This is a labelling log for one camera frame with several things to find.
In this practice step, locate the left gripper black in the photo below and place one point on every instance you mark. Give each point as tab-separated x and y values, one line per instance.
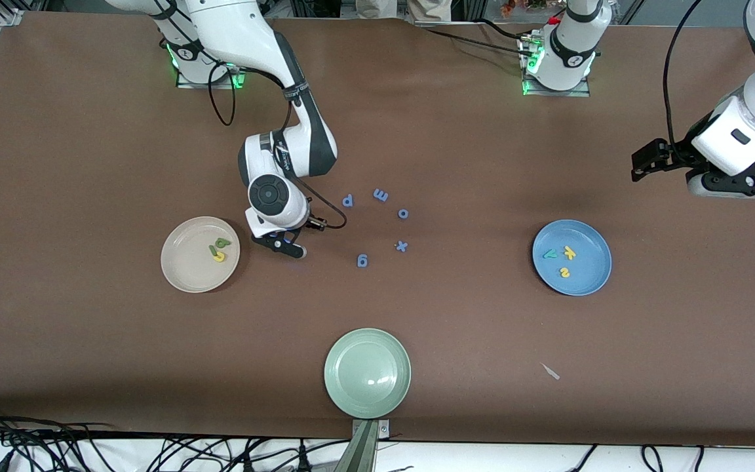
674	157

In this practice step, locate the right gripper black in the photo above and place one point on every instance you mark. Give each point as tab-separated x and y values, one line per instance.
303	224

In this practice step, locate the green foam letter a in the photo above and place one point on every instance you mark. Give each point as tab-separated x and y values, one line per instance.
223	242

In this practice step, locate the yellow foam letter k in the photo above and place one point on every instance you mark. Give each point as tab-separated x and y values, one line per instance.
569	252

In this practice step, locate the teal foam letter y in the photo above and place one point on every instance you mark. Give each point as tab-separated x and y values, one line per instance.
550	254

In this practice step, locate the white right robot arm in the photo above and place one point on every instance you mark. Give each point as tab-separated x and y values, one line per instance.
240	33

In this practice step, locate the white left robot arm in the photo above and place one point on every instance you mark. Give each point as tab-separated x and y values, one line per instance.
571	46

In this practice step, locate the blue foam letter m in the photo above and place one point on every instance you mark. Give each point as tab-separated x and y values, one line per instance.
381	195

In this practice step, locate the blue foam letter x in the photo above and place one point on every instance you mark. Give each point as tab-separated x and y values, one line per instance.
402	246

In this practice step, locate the brown table cover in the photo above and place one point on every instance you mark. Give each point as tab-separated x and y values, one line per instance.
377	131

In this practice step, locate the beige brown plate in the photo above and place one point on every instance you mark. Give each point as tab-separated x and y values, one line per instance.
187	262

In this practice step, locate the blue plate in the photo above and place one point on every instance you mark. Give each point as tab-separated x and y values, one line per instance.
580	282

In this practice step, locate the green plate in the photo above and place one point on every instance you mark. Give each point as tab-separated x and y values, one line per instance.
367	372

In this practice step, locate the small orange object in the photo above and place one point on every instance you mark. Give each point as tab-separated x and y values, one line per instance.
507	8

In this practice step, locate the small grey tape scrap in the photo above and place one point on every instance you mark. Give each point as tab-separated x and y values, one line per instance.
550	372

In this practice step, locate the person in beige trousers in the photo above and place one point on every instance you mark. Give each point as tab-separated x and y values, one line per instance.
404	8

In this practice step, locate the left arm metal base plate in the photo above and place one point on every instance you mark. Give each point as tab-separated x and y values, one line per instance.
584	90

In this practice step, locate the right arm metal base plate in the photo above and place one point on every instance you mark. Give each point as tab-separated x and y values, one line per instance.
187	84

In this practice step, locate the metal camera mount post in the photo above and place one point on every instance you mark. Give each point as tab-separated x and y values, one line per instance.
359	452

